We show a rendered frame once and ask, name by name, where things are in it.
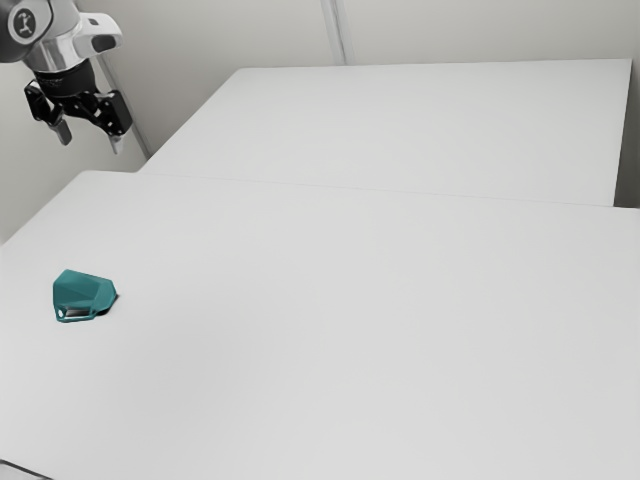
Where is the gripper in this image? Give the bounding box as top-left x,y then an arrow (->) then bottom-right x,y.
23,60 -> 134,155

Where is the teal faceted mug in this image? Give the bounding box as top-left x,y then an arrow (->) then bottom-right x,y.
52,268 -> 120,323

